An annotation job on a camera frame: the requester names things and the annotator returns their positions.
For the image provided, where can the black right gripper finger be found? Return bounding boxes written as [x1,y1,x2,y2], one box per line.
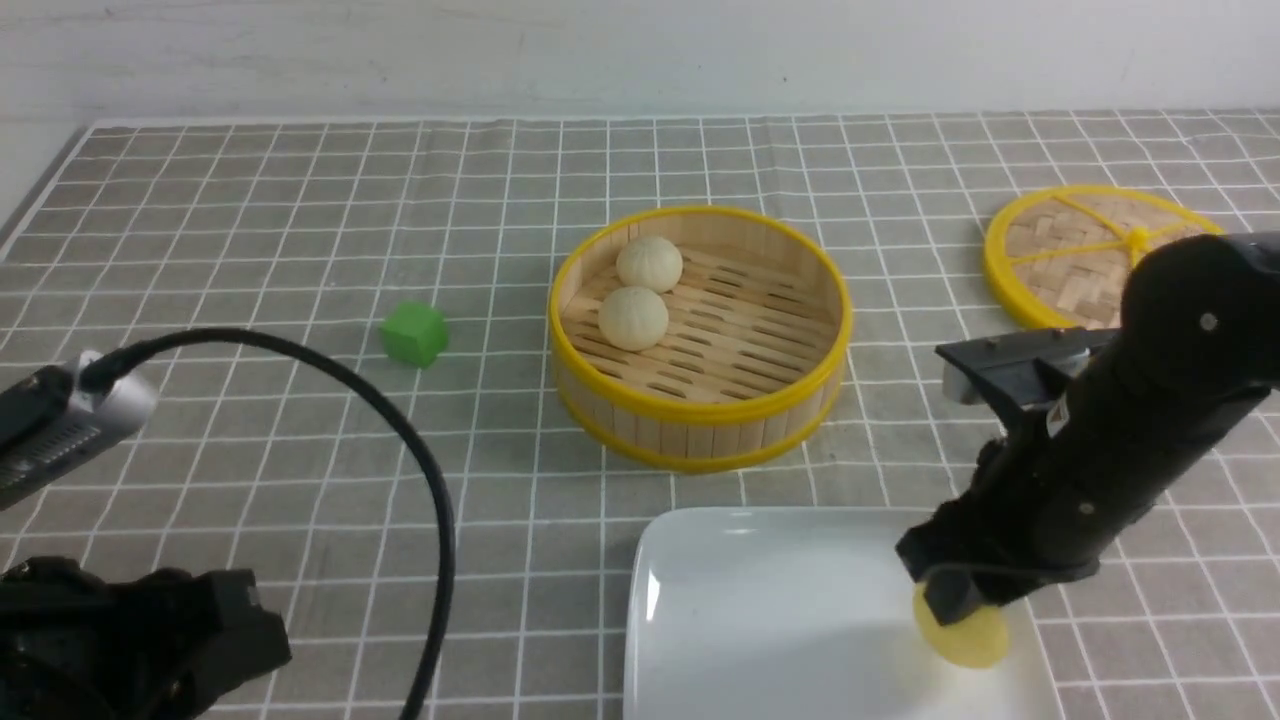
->
[922,570,986,626]

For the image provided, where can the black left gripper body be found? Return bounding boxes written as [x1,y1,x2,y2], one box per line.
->
[1,556,292,719]

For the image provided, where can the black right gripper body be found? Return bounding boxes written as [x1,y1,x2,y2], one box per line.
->
[896,331,1271,601]

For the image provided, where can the yellow steamed bun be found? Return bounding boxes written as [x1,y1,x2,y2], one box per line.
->
[911,583,1012,670]

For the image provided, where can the white steamed bun front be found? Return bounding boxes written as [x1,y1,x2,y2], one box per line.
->
[596,287,669,352]

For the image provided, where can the white steamed bun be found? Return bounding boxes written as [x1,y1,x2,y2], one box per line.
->
[596,287,669,352]
[614,234,684,293]

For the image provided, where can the white steamed bun back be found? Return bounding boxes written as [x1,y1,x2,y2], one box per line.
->
[614,234,684,293]

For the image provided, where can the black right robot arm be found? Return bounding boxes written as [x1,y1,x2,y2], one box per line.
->
[896,232,1279,626]

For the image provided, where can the white square plate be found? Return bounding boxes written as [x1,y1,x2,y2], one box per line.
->
[623,507,1062,719]

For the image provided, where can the bamboo steamer lid yellow rim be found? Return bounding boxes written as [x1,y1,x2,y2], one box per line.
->
[983,184,1221,329]

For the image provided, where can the bamboo steamer basket yellow rim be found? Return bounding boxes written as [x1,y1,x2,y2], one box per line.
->
[548,206,854,473]

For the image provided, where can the green cube block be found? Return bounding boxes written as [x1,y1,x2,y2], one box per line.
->
[379,301,451,369]

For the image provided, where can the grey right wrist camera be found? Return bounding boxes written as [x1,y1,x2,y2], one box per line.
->
[934,327,1117,406]

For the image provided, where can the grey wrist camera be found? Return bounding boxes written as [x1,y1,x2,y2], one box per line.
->
[1,350,159,511]
[934,327,1117,406]

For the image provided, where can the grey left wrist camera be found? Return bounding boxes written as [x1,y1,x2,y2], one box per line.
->
[1,350,159,511]

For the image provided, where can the black left camera cable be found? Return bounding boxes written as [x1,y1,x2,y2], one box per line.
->
[84,328,458,720]

